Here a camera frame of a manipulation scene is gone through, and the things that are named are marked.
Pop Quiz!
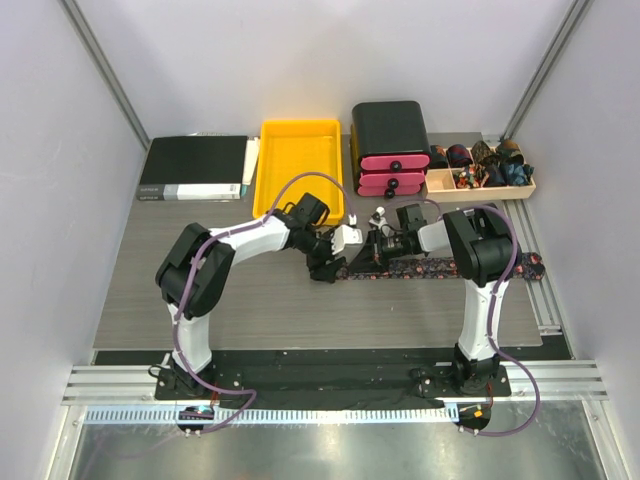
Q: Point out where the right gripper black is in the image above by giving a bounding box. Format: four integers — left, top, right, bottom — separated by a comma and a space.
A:
350, 229, 410, 274

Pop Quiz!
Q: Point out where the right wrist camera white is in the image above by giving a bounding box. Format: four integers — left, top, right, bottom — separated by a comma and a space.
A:
369, 206, 394, 237

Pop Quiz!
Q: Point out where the black binder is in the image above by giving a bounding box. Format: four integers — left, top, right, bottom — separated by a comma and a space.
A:
136, 135, 249, 201

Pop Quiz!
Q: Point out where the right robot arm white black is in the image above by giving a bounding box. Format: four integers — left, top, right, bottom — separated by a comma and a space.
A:
347, 204, 520, 395

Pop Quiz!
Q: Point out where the white slotted cable duct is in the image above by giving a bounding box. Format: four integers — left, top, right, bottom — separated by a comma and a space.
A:
84, 404, 459, 426

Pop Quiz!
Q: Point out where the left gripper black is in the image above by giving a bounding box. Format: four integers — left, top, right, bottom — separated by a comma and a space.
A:
299, 227, 346, 283

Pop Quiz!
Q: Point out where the black pink drawer unit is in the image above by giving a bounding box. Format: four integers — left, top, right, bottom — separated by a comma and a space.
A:
349, 100, 431, 199

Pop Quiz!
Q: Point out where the rolled orange dark tie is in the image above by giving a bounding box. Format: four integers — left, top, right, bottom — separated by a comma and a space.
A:
495, 139, 524, 162

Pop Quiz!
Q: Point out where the yellow plastic tray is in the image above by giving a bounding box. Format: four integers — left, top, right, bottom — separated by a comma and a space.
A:
252, 119, 345, 226

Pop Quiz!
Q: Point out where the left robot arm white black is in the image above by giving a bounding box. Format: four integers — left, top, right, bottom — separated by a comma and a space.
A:
155, 194, 362, 399

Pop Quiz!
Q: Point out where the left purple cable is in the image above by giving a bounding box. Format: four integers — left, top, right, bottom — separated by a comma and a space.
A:
171, 171, 359, 434

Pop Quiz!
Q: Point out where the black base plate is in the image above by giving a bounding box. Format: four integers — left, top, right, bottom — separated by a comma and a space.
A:
148, 348, 512, 411

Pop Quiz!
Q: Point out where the dark patterned necktie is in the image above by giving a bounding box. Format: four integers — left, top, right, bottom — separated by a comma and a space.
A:
337, 252, 546, 281

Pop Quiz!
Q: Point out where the rolled red patterned tie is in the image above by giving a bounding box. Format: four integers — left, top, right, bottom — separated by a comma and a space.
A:
446, 144, 474, 168

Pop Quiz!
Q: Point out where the rolled blue tie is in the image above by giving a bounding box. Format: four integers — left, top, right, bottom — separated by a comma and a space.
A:
500, 162, 534, 187

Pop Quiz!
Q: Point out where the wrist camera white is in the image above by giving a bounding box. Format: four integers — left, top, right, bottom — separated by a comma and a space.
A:
329, 214, 364, 256
369, 206, 394, 237

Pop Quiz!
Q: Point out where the white teal pen box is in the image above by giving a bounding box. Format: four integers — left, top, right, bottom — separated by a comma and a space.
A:
240, 137, 260, 196

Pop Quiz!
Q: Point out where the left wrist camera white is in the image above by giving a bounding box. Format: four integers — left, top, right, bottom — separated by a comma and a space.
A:
329, 214, 364, 256

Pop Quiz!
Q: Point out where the rolled navy tie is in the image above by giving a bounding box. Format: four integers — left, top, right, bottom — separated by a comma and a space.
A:
481, 162, 506, 188

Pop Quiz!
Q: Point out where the wooden compartment box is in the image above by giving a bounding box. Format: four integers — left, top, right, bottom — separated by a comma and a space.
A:
425, 140, 536, 202

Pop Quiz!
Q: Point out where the rolled brown patterned tie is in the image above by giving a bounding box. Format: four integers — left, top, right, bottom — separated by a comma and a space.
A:
471, 140, 500, 166

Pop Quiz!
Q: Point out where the rolled floral tie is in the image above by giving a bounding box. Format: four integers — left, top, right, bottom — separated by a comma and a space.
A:
453, 165, 482, 189

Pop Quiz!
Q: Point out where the purple cable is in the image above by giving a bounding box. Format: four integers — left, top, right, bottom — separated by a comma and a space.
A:
379, 197, 541, 439
171, 171, 359, 434

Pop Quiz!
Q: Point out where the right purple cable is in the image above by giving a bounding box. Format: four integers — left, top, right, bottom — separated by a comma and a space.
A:
379, 197, 541, 439

